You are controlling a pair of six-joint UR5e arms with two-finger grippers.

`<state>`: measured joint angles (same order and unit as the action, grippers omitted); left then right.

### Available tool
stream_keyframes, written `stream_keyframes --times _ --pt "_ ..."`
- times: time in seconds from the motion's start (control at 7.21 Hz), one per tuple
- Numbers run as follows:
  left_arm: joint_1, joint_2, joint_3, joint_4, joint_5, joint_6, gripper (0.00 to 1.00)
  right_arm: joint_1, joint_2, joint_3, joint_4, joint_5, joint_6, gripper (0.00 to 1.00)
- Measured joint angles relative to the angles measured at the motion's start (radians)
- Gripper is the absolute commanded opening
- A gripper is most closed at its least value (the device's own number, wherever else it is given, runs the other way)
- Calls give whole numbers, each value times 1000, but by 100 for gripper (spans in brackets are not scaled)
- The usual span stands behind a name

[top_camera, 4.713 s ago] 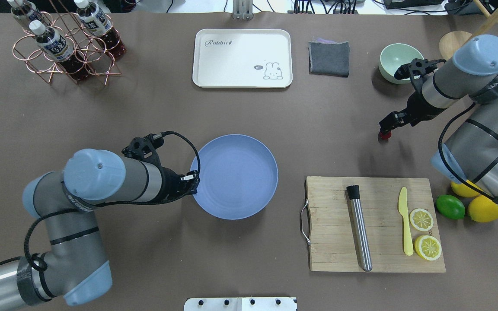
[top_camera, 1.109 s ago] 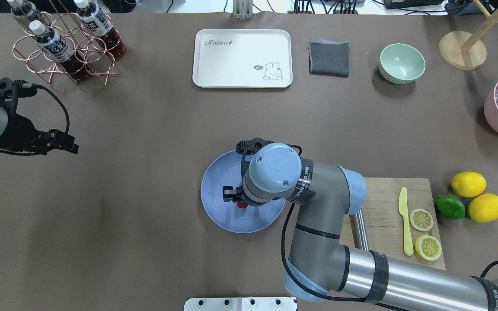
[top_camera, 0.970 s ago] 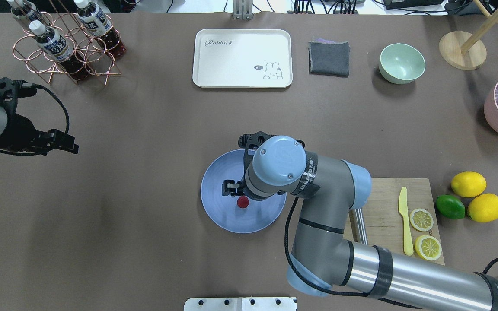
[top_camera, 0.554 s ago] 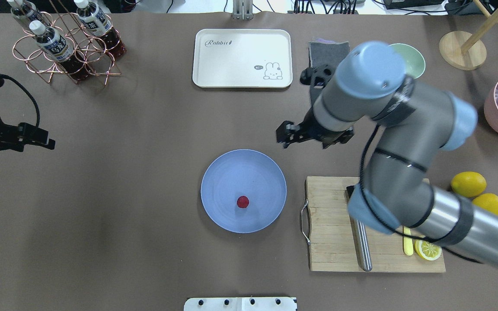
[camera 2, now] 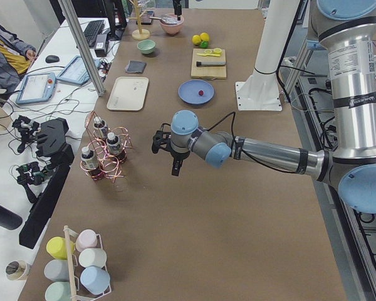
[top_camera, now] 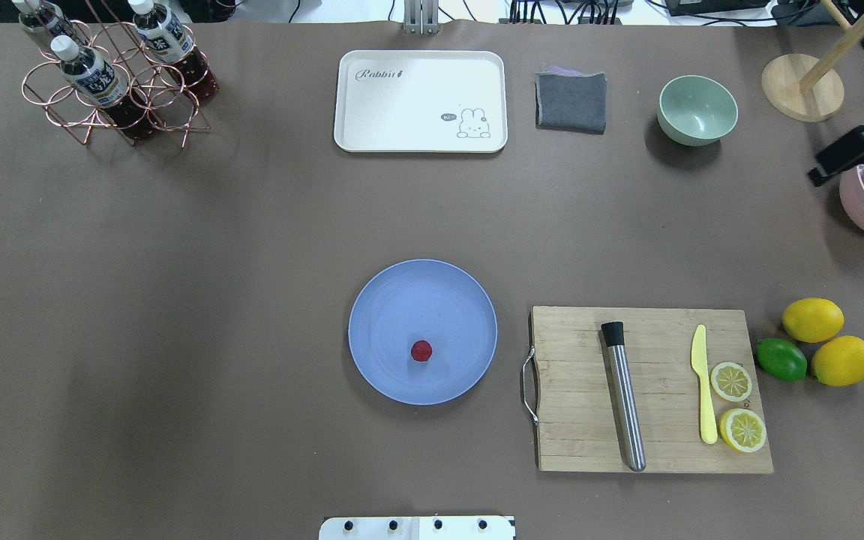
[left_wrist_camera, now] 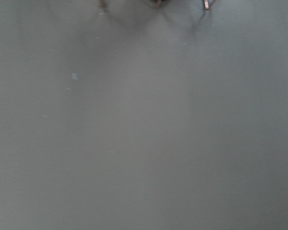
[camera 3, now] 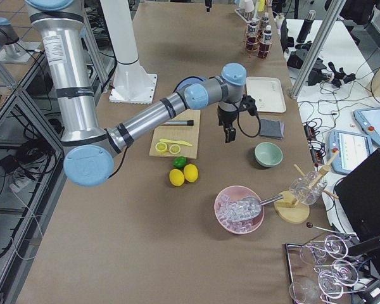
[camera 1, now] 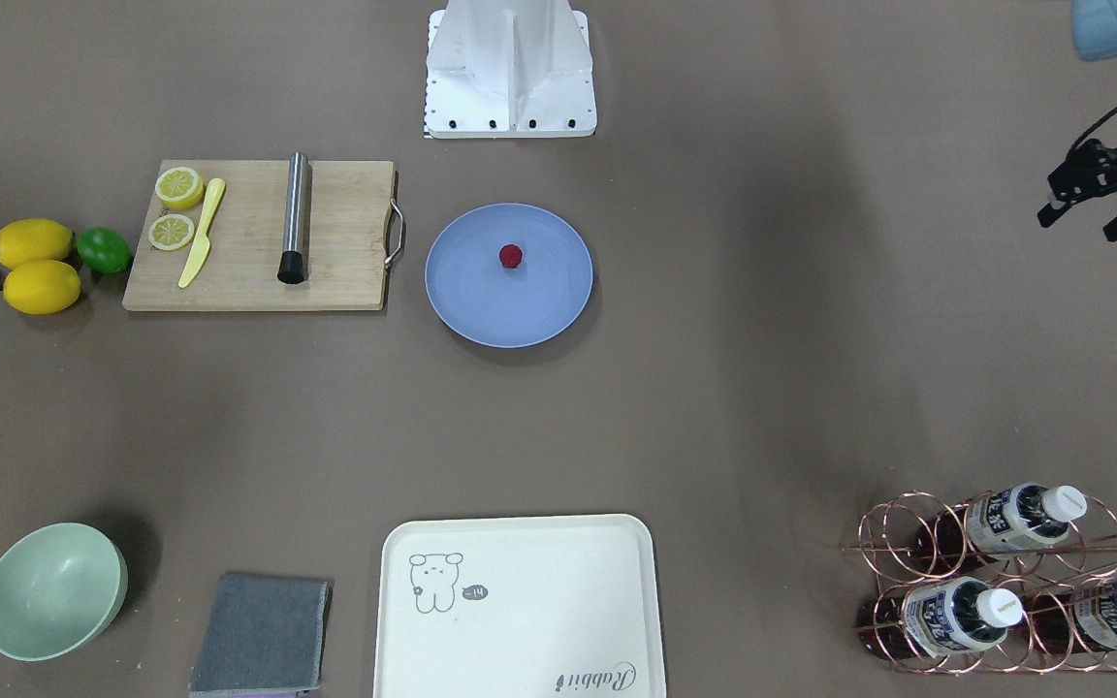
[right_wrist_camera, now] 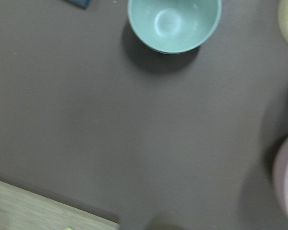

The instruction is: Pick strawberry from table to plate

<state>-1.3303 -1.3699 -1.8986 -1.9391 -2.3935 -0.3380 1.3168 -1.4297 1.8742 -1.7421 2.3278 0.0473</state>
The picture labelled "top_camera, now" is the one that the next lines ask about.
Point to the red strawberry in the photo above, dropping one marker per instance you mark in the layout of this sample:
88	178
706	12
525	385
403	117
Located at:
421	351

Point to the blue plate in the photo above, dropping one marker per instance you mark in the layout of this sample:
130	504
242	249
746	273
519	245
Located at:
422	300

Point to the wooden mug tree stand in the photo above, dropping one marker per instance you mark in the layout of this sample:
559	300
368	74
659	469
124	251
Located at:
806	88

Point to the green bowl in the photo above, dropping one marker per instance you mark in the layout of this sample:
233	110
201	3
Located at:
695	110

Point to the yellow lemon far side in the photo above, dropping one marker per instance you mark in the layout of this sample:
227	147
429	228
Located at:
813	320

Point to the yellow lemon near lime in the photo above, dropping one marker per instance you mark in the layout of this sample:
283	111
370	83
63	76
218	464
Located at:
839	362

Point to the green lime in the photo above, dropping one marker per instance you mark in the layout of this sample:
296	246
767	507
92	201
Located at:
782	359

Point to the lemon half upper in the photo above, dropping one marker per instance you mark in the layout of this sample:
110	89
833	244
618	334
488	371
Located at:
731	382

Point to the lemon half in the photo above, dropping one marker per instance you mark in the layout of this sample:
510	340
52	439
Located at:
731	382
742	429

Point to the grey folded cloth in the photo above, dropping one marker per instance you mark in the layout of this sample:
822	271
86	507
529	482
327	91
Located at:
569	100

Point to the lemon half lower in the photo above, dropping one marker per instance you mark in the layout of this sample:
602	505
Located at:
742	429

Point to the metal muddler black tip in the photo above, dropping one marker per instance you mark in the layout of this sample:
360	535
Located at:
630	439

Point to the yellow plastic knife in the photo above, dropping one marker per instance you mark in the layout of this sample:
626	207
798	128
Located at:
698	361

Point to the cream rabbit tray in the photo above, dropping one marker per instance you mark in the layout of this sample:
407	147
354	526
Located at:
421	101

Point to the drink bottle three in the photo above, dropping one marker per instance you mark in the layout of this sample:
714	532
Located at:
165	36

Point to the drink bottle two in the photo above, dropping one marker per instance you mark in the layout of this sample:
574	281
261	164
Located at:
87	70

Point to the drink bottle one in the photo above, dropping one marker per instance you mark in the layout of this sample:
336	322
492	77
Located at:
42	21

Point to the aluminium frame post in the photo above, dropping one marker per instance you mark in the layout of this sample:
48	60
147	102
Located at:
421	17

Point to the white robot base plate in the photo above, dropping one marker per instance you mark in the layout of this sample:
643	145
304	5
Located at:
420	527

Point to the copper wire bottle rack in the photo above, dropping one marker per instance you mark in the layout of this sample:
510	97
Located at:
137	77

